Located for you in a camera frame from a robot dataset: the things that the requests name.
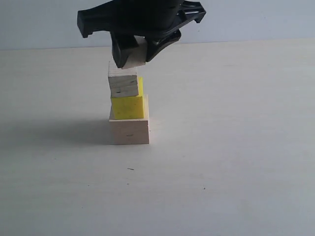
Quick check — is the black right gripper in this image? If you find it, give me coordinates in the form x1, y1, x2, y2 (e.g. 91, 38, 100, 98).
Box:
77, 0, 206, 68

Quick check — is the small wooden cube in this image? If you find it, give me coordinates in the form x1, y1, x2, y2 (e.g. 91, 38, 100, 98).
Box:
122, 36, 148, 69

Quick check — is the medium wooden cube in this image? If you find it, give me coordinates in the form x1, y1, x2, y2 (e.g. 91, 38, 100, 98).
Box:
108, 60, 139, 98

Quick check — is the yellow cube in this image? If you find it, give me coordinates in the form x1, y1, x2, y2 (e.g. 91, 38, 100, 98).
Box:
111, 77, 145, 119

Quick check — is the large wooden cube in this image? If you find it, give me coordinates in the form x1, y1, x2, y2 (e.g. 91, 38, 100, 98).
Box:
109, 94, 150, 145

